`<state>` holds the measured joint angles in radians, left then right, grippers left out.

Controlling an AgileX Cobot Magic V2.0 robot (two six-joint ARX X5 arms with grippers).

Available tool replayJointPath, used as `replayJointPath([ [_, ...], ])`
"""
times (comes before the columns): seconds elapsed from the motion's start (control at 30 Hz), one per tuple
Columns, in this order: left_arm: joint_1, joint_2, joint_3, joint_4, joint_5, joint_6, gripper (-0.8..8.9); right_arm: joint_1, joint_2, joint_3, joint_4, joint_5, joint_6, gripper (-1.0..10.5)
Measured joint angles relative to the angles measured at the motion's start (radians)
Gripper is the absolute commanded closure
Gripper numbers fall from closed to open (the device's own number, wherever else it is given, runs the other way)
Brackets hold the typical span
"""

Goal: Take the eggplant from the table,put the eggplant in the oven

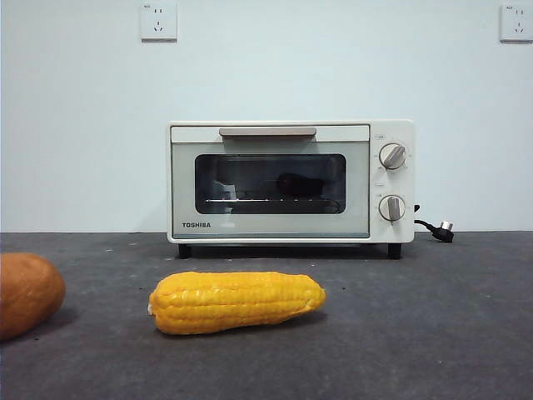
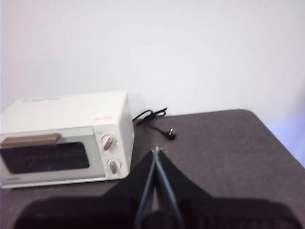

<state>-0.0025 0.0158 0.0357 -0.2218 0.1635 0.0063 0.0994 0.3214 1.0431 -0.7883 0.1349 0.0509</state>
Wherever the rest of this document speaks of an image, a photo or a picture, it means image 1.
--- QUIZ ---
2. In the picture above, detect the oven door with beige handle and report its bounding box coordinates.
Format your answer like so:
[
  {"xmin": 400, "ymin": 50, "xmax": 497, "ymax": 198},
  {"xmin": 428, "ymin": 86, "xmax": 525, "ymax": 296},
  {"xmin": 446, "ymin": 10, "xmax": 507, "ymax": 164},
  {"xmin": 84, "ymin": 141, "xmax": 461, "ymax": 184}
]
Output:
[{"xmin": 170, "ymin": 123, "xmax": 371, "ymax": 241}]

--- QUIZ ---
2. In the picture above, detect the purple eggplant with green stem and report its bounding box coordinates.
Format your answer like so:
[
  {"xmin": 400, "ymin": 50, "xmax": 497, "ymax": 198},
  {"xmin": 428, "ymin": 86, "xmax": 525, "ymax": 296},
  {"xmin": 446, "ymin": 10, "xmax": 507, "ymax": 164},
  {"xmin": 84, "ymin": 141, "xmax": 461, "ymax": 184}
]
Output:
[{"xmin": 276, "ymin": 171, "xmax": 328, "ymax": 198}]

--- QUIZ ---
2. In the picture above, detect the oven knob with upright pointer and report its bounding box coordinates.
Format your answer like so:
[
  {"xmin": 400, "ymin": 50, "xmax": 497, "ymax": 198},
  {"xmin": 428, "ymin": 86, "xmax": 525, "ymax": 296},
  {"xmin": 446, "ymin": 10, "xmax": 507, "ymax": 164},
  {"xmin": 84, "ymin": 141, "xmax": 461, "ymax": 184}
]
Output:
[{"xmin": 377, "ymin": 193, "xmax": 407, "ymax": 222}]

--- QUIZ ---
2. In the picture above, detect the white Toshiba toaster oven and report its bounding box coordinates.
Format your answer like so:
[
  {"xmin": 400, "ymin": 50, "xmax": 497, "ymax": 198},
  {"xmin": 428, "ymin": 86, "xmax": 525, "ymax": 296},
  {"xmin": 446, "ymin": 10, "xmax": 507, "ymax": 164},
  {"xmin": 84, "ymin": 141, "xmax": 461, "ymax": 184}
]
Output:
[{"xmin": 166, "ymin": 119, "xmax": 416, "ymax": 260}]

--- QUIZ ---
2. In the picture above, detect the oven knob with angled pointer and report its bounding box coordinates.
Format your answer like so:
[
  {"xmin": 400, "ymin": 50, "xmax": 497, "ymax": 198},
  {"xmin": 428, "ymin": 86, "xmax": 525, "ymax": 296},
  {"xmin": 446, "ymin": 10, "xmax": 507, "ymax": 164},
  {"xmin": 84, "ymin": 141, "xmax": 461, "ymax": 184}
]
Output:
[{"xmin": 379, "ymin": 142, "xmax": 408, "ymax": 171}]

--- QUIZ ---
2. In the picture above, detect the yellow corn cob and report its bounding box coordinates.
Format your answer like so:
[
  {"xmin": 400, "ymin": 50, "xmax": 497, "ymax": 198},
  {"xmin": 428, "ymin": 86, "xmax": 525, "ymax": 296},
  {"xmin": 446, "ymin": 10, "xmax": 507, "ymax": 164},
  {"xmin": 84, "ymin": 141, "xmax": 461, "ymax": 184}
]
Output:
[{"xmin": 148, "ymin": 270, "xmax": 328, "ymax": 335}]

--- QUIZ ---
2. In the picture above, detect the orange-brown potato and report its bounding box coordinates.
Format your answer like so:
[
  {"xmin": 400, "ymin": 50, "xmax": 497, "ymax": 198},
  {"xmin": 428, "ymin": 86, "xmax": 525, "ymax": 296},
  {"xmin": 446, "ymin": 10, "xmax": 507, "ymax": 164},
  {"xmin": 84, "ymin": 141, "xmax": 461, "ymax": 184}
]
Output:
[{"xmin": 0, "ymin": 252, "xmax": 67, "ymax": 343}]

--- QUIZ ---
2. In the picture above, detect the oven wire rack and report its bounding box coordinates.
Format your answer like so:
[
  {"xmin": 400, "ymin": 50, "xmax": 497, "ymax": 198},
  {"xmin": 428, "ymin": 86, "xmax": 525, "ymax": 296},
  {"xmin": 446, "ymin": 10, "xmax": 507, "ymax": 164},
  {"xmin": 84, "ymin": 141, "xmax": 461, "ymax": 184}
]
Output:
[{"xmin": 205, "ymin": 195, "xmax": 339, "ymax": 209}]

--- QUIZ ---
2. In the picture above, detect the black power plug with cord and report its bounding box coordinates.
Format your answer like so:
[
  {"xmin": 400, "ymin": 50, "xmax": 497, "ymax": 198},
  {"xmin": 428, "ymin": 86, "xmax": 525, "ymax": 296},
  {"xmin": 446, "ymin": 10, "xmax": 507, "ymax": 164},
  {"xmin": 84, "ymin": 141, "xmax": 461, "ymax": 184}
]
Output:
[{"xmin": 414, "ymin": 202, "xmax": 456, "ymax": 243}]

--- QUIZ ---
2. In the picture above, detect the white wall socket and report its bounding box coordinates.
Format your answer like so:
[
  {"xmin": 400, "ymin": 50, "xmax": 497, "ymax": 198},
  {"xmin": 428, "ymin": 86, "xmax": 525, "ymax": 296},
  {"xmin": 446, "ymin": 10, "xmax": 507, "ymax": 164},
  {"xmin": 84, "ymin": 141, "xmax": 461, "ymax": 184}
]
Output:
[
  {"xmin": 500, "ymin": 3, "xmax": 533, "ymax": 43},
  {"xmin": 140, "ymin": 2, "xmax": 179, "ymax": 42}
]

